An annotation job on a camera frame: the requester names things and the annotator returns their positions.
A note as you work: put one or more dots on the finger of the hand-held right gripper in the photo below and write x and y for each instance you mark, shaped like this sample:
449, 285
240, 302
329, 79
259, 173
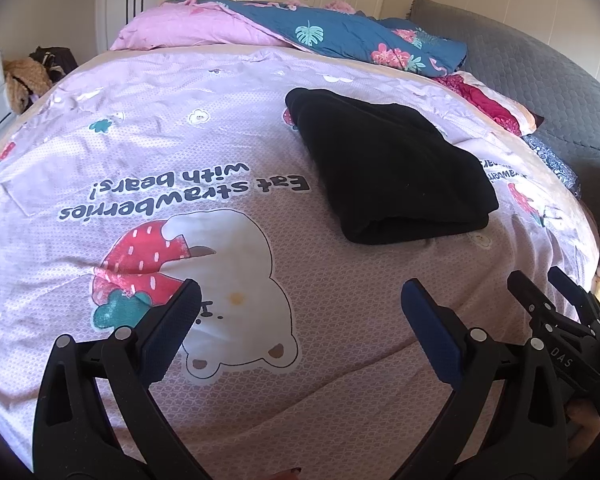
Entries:
572, 287
535, 305

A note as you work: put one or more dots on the blue patterned pillow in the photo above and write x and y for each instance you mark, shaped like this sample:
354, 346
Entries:
555, 160

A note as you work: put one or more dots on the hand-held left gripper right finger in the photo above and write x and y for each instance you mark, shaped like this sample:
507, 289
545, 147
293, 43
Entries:
430, 330

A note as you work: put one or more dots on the blue and pink floral quilt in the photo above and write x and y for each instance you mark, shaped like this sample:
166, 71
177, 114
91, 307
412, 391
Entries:
340, 35

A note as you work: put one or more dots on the black sweater with orange patches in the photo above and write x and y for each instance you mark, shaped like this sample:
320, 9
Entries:
395, 170

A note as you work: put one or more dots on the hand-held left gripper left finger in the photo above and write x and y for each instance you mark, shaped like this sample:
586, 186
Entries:
172, 335

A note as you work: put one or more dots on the grey quilted headboard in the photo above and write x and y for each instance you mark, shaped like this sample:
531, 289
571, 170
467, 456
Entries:
530, 60

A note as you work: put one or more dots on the person's right hand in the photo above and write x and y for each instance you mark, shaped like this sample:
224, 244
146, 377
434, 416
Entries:
585, 417

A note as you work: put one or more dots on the black bag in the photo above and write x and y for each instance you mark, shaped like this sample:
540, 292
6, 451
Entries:
55, 60

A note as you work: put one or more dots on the pink strawberry bear printed blanket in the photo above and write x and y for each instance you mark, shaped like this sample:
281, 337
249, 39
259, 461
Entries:
330, 285

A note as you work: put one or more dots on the person's left hand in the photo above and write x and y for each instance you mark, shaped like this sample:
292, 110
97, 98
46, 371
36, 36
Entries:
286, 475

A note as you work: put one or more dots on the red floral pillow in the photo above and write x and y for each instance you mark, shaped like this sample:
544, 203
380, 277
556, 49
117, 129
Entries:
485, 97

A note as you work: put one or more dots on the brown crumpled cloth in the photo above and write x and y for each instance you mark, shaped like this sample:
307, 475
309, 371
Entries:
25, 80

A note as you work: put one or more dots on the white door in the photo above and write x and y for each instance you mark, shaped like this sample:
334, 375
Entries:
110, 10

